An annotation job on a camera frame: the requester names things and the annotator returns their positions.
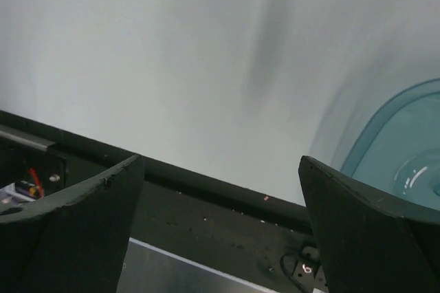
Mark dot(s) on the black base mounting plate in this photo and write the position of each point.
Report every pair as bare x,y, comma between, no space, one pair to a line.
255,237

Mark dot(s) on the teal plastic container lid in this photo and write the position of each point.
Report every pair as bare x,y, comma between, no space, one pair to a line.
398,150

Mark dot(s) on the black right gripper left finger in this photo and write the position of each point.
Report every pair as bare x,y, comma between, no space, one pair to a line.
74,240

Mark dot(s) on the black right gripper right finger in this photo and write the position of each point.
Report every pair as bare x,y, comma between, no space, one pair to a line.
369,240

